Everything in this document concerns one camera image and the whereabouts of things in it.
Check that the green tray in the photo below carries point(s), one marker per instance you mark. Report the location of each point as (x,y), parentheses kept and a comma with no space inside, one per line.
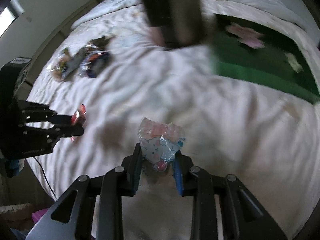
(250,65)

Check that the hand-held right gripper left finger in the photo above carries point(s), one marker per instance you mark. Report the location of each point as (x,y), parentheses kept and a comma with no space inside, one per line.
(137,167)

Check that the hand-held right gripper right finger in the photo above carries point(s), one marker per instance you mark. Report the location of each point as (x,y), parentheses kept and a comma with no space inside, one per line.
(178,177)

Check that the pink plastic object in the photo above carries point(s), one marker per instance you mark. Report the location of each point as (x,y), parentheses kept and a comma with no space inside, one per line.
(38,216)

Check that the red snack packet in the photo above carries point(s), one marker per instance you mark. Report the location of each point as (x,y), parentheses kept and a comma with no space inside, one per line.
(80,110)

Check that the pink flower shaped dish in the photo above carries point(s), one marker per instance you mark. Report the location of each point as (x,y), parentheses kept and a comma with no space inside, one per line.
(246,35)

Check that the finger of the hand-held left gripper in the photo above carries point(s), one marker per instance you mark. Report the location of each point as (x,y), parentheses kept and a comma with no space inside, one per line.
(62,119)
(70,130)

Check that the pile of mixed snack packets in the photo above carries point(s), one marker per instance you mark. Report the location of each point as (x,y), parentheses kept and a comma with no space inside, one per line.
(82,61)

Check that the steel and black kettle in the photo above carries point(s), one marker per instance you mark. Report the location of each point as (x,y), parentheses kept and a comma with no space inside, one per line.
(180,12)

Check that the clear cartoon print snack packet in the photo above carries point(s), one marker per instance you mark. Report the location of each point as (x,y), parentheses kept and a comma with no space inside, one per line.
(155,147)

